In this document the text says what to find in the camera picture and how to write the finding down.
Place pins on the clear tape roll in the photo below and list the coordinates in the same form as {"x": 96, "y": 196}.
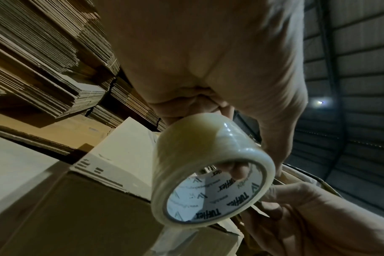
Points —
{"x": 198, "y": 145}

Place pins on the person's left hand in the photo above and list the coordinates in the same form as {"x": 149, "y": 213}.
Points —
{"x": 204, "y": 50}

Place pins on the person's right hand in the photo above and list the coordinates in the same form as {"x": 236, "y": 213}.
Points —
{"x": 318, "y": 225}

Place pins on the brown cardboard box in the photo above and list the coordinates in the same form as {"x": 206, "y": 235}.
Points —
{"x": 84, "y": 220}

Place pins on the ceiling lamp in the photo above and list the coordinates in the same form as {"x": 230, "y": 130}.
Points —
{"x": 318, "y": 102}

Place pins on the stacks of flat cardboard bundles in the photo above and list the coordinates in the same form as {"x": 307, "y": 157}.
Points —
{"x": 40, "y": 55}

